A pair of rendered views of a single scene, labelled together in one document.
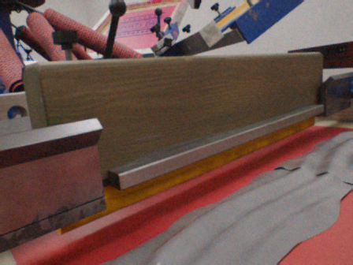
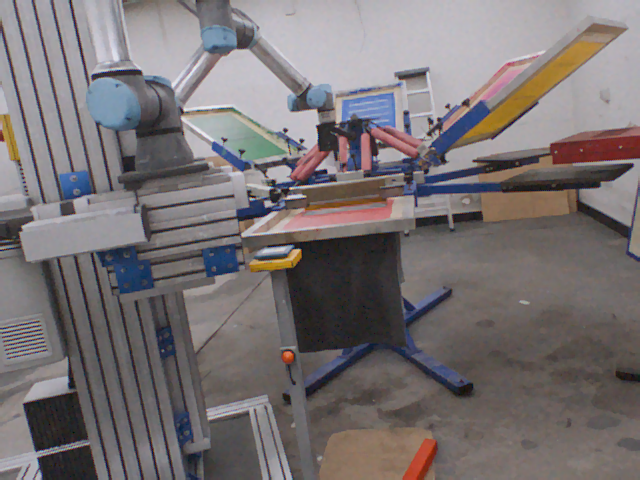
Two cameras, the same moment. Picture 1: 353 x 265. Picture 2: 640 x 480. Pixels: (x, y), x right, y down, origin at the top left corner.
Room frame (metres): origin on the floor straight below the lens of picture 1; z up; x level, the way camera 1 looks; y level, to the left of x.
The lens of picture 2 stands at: (-1.22, -1.85, 1.31)
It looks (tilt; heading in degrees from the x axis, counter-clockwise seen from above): 11 degrees down; 53
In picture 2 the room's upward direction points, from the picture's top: 8 degrees counter-clockwise
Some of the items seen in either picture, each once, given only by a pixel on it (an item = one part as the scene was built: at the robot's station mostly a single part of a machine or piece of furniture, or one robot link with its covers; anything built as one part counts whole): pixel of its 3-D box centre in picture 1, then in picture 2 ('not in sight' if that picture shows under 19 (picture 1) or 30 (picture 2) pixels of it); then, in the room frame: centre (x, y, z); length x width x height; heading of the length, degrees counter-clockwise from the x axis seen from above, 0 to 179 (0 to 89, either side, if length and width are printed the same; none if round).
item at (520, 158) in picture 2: not in sight; (462, 172); (1.54, 0.31, 0.91); 1.34 x 0.40 x 0.08; 162
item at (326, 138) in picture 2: not in sight; (328, 137); (0.26, -0.03, 1.26); 0.09 x 0.08 x 0.12; 133
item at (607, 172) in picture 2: not in sight; (473, 185); (1.04, -0.14, 0.91); 1.34 x 0.40 x 0.08; 102
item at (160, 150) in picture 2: not in sight; (161, 148); (-0.63, -0.42, 1.31); 0.15 x 0.15 x 0.10
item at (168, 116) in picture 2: not in sight; (151, 103); (-0.64, -0.42, 1.42); 0.13 x 0.12 x 0.14; 38
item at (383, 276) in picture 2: not in sight; (337, 293); (-0.09, -0.39, 0.74); 0.45 x 0.03 x 0.43; 132
